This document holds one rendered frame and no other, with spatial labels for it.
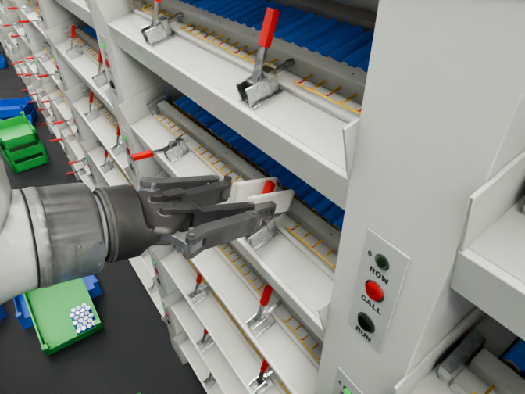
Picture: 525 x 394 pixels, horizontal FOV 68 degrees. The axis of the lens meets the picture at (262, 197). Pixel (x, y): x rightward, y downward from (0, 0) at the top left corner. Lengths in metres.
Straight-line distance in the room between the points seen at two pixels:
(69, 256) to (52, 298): 1.40
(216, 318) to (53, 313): 0.92
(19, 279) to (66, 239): 0.04
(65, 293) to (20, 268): 1.40
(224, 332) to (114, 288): 0.95
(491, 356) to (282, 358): 0.33
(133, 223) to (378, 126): 0.23
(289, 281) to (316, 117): 0.21
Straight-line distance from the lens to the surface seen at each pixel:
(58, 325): 1.73
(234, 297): 0.73
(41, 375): 1.67
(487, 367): 0.43
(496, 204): 0.27
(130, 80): 0.85
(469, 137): 0.24
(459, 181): 0.25
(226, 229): 0.41
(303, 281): 0.49
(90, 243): 0.37
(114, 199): 0.39
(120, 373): 1.57
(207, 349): 1.15
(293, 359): 0.66
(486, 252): 0.28
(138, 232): 0.39
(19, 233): 0.36
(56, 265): 0.37
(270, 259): 0.52
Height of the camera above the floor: 1.31
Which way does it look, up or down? 37 degrees down
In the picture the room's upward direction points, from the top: straight up
